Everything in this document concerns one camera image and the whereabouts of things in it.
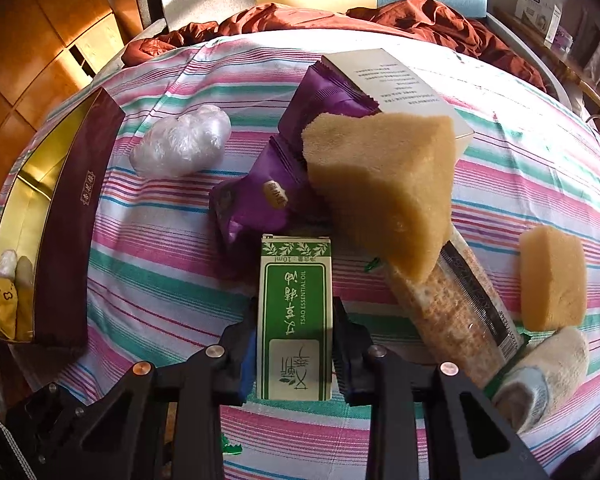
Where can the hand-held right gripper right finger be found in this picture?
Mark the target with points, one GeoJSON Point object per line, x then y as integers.
{"type": "Point", "coordinates": [344, 360]}

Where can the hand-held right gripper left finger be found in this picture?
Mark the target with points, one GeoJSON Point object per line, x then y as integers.
{"type": "Point", "coordinates": [245, 360]}

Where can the green essential oil box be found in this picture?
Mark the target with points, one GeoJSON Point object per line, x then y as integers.
{"type": "Point", "coordinates": [295, 310]}

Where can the long cracker packet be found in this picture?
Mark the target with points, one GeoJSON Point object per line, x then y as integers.
{"type": "Point", "coordinates": [445, 320]}

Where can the purple snack packet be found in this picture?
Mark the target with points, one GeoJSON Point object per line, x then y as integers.
{"type": "Point", "coordinates": [260, 185]}
{"type": "Point", "coordinates": [330, 95]}

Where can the large yellow wedge sponge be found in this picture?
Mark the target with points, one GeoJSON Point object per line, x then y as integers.
{"type": "Point", "coordinates": [380, 185]}

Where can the white sock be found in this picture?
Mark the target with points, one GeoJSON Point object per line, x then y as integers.
{"type": "Point", "coordinates": [545, 375]}

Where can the small yellow sponge block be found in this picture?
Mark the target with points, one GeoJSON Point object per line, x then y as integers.
{"type": "Point", "coordinates": [552, 280]}

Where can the maroon gift box gold interior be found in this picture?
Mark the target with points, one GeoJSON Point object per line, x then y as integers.
{"type": "Point", "coordinates": [75, 210]}

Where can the green wrapper scrap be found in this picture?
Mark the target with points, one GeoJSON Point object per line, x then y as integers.
{"type": "Point", "coordinates": [230, 445]}

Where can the striped bed sheet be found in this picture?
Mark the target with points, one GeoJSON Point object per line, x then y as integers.
{"type": "Point", "coordinates": [155, 270]}

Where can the crumpled clear plastic bag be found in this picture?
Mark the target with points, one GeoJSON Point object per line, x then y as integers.
{"type": "Point", "coordinates": [180, 140]}

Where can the beige printed carton box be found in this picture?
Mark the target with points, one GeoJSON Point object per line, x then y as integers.
{"type": "Point", "coordinates": [380, 80]}

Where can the red-brown duvet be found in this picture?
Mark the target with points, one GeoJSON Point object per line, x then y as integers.
{"type": "Point", "coordinates": [430, 25]}

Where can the wooden wardrobe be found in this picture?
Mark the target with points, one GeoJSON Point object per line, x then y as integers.
{"type": "Point", "coordinates": [30, 60]}

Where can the wooden side desk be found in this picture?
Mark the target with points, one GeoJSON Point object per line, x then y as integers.
{"type": "Point", "coordinates": [580, 75]}

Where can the small purple container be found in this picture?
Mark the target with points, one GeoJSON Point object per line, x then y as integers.
{"type": "Point", "coordinates": [564, 41]}

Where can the white product box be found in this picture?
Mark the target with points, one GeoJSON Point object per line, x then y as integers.
{"type": "Point", "coordinates": [537, 10]}

